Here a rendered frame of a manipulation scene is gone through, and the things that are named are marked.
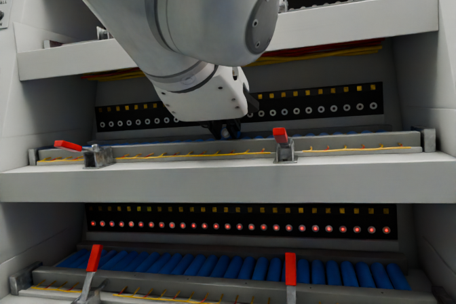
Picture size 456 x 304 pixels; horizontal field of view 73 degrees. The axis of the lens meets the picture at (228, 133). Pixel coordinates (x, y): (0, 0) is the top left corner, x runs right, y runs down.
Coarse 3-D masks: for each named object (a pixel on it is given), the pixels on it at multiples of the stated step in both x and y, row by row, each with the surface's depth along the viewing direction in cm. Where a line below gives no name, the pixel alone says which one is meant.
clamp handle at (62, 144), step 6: (54, 144) 38; (60, 144) 38; (66, 144) 38; (72, 144) 39; (66, 150) 40; (72, 150) 40; (78, 150) 40; (84, 150) 41; (90, 150) 43; (96, 150) 44
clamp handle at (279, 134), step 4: (276, 128) 31; (280, 128) 31; (284, 128) 31; (276, 132) 31; (280, 132) 31; (284, 132) 31; (276, 136) 31; (280, 136) 31; (284, 136) 31; (276, 140) 33; (280, 140) 33; (284, 140) 33; (280, 144) 36; (284, 144) 36; (288, 144) 37
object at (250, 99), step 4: (244, 92) 38; (248, 96) 39; (248, 100) 39; (252, 100) 40; (256, 100) 40; (248, 104) 39; (252, 104) 39; (256, 104) 40; (248, 108) 40; (252, 108) 40; (256, 108) 40; (248, 112) 41; (252, 112) 41
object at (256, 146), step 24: (144, 144) 48; (168, 144) 45; (192, 144) 44; (216, 144) 43; (240, 144) 42; (264, 144) 42; (312, 144) 40; (336, 144) 39; (360, 144) 39; (384, 144) 38; (408, 144) 37
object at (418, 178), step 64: (192, 128) 58; (256, 128) 55; (448, 128) 34; (0, 192) 46; (64, 192) 44; (128, 192) 41; (192, 192) 39; (256, 192) 37; (320, 192) 35; (384, 192) 33; (448, 192) 32
